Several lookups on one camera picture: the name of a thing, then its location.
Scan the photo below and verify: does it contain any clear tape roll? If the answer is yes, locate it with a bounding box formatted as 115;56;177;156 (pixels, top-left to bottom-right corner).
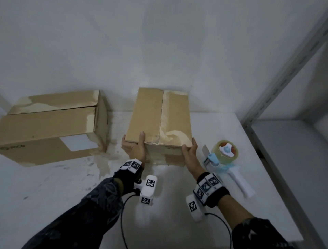
211;140;240;166

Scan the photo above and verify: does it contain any grey metal shelf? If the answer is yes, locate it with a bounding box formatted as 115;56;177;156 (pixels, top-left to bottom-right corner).
242;15;328;249

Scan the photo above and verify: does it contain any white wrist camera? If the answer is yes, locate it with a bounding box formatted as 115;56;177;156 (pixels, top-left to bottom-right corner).
186;194;207;222
133;175;158;206

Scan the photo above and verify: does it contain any person's left forearm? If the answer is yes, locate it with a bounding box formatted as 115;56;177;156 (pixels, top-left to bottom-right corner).
22;177;125;249

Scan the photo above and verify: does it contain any person's right forearm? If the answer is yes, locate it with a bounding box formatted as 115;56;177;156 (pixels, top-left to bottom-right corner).
217;195;292;249

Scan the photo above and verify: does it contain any black camera cable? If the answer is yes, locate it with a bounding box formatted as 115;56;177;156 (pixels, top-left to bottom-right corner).
120;194;136;249
205;212;232;249

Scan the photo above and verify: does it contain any brown cardboard box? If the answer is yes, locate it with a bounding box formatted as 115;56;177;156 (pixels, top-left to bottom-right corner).
0;90;108;167
125;87;193;167

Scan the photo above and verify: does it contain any blue white tape dispenser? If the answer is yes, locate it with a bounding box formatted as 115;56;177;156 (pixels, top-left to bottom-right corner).
202;143;256;198

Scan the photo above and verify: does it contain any black wristband with marker tags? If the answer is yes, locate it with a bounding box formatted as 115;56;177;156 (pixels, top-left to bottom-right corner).
193;172;230;208
113;158;145;195

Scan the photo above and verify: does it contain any person's right hand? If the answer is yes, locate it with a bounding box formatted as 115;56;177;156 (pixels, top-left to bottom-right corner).
181;137;207;181

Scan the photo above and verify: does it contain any person's left hand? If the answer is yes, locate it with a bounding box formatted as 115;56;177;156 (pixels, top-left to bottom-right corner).
121;131;147;162

